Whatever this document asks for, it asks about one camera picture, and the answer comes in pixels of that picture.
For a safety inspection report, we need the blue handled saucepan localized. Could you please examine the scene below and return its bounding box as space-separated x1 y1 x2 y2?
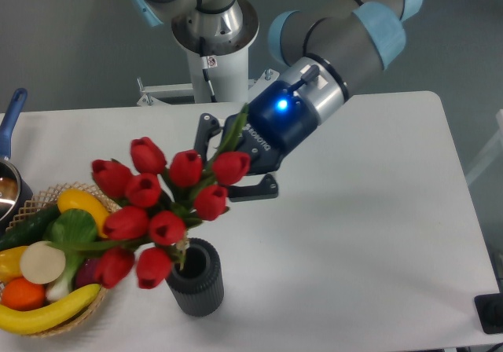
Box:
1 88 32 235

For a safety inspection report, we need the beige round disc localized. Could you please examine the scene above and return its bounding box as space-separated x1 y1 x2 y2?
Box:
20 241 66 284

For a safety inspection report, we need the black cable on pedestal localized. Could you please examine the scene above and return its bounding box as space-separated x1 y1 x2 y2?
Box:
198 36 218 104

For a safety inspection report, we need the woven wicker basket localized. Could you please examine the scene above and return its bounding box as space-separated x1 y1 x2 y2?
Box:
7 182 119 338

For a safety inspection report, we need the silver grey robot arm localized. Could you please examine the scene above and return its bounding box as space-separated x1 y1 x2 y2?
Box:
131 0 423 201

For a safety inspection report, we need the red tulip bouquet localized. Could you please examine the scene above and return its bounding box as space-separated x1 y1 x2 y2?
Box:
50 106 251 289

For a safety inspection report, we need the green bok choy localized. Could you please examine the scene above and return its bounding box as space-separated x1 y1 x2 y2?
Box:
43 209 97 303

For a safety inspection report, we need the green cucumber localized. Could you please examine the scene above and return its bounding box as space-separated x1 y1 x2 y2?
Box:
1 204 61 251

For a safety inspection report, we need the purple sweet potato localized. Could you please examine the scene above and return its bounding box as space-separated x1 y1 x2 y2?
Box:
75 258 99 288

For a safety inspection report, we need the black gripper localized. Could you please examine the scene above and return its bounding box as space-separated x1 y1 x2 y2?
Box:
193 80 318 203

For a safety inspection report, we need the dark grey ribbed vase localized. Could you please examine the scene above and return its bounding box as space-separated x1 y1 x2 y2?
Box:
166 238 225 317

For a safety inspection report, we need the yellow squash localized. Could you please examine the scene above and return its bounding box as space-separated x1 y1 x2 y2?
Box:
57 188 109 238

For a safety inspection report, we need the orange fruit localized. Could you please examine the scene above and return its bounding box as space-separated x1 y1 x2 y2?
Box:
1 277 46 311

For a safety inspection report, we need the yellow banana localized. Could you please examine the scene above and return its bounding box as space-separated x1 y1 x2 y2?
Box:
1 284 106 336

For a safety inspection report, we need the black device at edge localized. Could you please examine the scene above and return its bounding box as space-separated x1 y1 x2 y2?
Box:
474 293 502 335

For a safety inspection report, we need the yellow bell pepper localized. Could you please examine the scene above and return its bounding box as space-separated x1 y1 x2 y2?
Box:
0 246 28 283

